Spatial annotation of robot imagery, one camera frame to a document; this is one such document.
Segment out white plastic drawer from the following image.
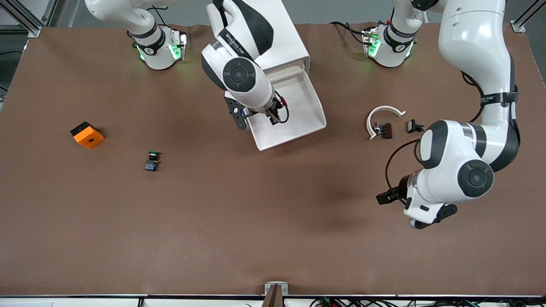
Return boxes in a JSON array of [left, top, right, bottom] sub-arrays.
[[264, 59, 306, 72], [247, 68, 328, 152]]

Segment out white drawer cabinet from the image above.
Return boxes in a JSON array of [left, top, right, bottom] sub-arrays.
[[206, 0, 311, 73]]

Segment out dark brown block with clip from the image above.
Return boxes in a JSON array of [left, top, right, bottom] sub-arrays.
[[373, 122, 393, 140]]

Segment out brown table mat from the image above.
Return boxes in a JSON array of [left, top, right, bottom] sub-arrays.
[[0, 21, 546, 298]]

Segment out orange box with hole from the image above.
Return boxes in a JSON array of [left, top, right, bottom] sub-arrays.
[[70, 121, 105, 150]]

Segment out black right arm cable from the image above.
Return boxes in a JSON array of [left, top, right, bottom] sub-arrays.
[[276, 90, 291, 125]]

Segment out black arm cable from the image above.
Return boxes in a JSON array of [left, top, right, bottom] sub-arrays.
[[385, 72, 485, 202], [276, 90, 291, 125]]

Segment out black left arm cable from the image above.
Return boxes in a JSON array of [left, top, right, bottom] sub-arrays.
[[385, 72, 485, 202]]

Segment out white curved plastic bracket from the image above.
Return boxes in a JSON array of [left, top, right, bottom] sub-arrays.
[[366, 105, 406, 141]]

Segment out bundle of coloured cables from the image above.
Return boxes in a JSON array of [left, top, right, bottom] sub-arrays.
[[309, 296, 546, 307]]

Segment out black base cable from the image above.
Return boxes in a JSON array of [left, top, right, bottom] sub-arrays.
[[329, 21, 372, 46]]

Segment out grey metal mount bracket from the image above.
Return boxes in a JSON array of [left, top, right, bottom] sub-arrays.
[[264, 281, 290, 296]]

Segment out aluminium frame profile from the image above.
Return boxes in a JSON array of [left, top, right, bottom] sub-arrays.
[[0, 0, 59, 38], [510, 0, 546, 33]]

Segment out white table edge rail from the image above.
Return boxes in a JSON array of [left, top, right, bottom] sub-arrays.
[[0, 294, 546, 307]]

